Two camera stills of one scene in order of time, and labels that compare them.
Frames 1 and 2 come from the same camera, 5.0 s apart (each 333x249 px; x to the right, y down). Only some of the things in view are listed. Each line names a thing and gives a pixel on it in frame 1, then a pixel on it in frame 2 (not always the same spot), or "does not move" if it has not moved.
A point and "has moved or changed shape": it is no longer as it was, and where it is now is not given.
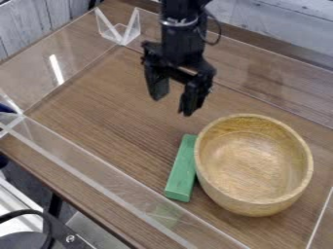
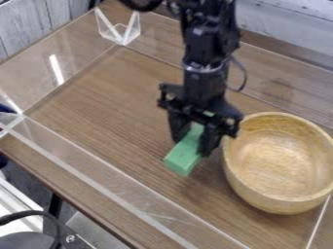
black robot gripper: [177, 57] to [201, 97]
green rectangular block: [182, 176] to [185, 154]
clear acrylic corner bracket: [118, 34] does not move
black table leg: [57, 204] does not move
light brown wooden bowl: [253, 161] has moved or changed shape
